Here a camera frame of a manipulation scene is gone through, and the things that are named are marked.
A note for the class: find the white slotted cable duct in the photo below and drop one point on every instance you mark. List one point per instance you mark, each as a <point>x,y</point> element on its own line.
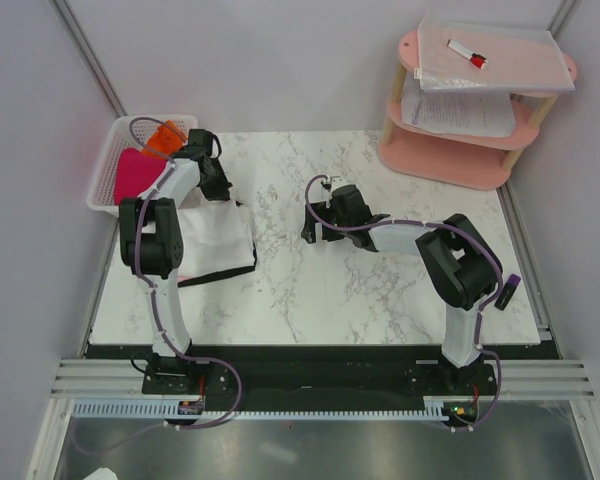
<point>181,410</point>

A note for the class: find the orange t shirt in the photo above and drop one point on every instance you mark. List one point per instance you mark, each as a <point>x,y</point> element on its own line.
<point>165,141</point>

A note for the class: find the purple black marker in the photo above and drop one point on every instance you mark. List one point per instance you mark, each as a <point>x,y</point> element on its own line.
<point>507,292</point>

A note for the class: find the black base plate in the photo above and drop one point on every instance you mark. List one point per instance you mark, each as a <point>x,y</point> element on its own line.
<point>340,378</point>

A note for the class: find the red white marker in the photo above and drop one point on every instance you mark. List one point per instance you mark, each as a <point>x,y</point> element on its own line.
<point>477,60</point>

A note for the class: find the white plastic basket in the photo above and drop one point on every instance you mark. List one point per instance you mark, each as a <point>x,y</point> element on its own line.
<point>100,197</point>

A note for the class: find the black t shirt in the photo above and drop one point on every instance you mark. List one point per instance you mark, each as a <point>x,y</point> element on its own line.
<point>220,275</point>

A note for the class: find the white t shirt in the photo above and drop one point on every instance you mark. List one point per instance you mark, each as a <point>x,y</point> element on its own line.
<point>215,237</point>

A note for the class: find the white crumpled paper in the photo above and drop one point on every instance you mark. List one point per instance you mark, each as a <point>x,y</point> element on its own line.
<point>101,474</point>

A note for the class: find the aluminium rail frame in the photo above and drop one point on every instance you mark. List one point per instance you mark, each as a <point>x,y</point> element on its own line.
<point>111,379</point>

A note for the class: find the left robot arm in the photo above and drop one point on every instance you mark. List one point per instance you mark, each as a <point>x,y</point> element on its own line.
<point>151,243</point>

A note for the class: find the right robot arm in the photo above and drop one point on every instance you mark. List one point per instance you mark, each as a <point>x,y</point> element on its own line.
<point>465,272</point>

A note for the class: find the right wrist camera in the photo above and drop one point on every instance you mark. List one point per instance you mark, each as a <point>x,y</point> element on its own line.
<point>333,182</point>

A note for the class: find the translucent document folder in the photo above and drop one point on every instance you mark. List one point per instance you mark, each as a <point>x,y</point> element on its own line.
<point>519,60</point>

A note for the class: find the pink three tier shelf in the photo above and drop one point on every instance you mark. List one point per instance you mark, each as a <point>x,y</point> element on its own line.
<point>482,163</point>

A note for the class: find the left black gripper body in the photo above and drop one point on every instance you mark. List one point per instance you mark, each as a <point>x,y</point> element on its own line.
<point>215,186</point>

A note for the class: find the magenta folded t shirt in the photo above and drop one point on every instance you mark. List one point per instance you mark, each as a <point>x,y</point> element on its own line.
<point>135,173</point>

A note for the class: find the printed paper sheets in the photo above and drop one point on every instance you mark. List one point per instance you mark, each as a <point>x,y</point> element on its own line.
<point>475,114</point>

